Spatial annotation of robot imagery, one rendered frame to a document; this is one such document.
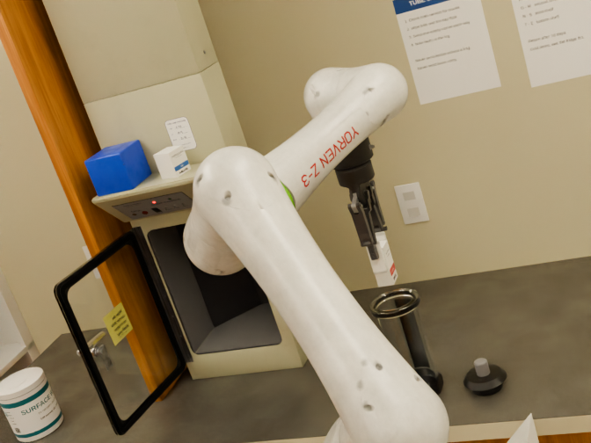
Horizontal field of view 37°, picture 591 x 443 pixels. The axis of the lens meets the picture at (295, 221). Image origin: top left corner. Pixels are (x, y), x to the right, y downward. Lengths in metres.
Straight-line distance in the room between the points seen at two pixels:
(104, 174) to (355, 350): 1.05
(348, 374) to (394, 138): 1.30
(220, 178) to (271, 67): 1.20
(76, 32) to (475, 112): 1.00
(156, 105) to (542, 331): 1.02
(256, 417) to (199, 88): 0.77
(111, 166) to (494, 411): 0.99
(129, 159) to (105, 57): 0.24
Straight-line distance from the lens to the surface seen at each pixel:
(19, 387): 2.41
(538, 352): 2.04
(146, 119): 2.11
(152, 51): 2.05
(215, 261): 1.39
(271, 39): 2.40
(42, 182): 2.88
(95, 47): 2.12
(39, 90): 2.14
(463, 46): 2.29
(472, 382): 1.92
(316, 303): 1.19
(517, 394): 1.91
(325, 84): 1.70
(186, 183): 1.99
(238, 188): 1.23
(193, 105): 2.05
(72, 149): 2.19
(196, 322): 2.37
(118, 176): 2.07
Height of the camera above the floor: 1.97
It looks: 18 degrees down
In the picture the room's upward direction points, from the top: 18 degrees counter-clockwise
